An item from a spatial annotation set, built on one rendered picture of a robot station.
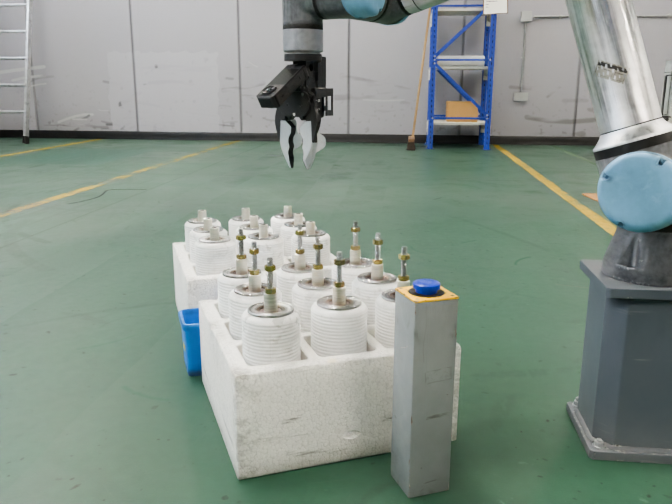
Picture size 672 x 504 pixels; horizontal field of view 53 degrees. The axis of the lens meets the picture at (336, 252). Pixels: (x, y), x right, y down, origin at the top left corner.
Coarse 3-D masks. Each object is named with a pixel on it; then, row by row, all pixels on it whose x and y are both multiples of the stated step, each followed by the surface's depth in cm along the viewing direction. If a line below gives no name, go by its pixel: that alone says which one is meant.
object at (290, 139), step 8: (288, 120) 130; (280, 128) 130; (288, 128) 129; (296, 128) 132; (280, 136) 131; (288, 136) 130; (296, 136) 133; (280, 144) 131; (288, 144) 130; (296, 144) 134; (288, 152) 130; (288, 160) 131
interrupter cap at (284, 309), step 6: (252, 306) 112; (258, 306) 112; (282, 306) 112; (288, 306) 112; (252, 312) 108; (258, 312) 108; (264, 312) 110; (276, 312) 110; (282, 312) 109; (288, 312) 108
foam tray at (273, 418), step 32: (224, 320) 127; (224, 352) 112; (384, 352) 112; (224, 384) 113; (256, 384) 104; (288, 384) 106; (320, 384) 108; (352, 384) 110; (384, 384) 112; (224, 416) 116; (256, 416) 105; (288, 416) 107; (320, 416) 109; (352, 416) 111; (384, 416) 113; (256, 448) 107; (288, 448) 109; (320, 448) 111; (352, 448) 113; (384, 448) 115
